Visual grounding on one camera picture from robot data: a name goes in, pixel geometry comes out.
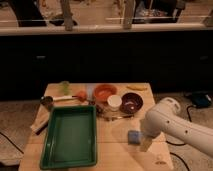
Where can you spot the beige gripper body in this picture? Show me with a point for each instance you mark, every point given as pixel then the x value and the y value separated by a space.
pixel 145 143

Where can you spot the blue sponge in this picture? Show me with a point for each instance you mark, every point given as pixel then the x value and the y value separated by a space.
pixel 134 137

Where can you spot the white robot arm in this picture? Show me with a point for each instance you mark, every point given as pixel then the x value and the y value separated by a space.
pixel 163 117

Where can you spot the green plastic tray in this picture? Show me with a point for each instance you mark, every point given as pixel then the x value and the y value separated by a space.
pixel 71 138

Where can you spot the dark purple bowl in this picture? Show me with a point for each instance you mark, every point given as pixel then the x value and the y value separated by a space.
pixel 131 103

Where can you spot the wooden table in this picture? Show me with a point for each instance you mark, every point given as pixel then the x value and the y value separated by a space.
pixel 114 153

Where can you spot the white cup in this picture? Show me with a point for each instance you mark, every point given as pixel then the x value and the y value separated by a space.
pixel 114 102

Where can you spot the dark clutter utensils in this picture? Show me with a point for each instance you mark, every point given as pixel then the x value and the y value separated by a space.
pixel 108 115

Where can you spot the yellow banana toy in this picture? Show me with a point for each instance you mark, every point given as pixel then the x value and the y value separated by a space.
pixel 136 88

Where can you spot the orange bowl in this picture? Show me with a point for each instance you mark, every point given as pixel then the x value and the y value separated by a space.
pixel 103 91

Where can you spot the dark blue floor device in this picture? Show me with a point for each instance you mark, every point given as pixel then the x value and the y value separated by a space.
pixel 201 100

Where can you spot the green translucent cup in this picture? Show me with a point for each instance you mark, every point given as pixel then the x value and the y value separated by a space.
pixel 64 87

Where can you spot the beige brush block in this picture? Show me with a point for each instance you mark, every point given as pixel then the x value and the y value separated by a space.
pixel 40 122

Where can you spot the metal measuring cup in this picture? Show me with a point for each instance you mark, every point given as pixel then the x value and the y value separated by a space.
pixel 47 102

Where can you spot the white handled utensil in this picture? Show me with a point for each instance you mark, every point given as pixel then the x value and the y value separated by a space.
pixel 64 98

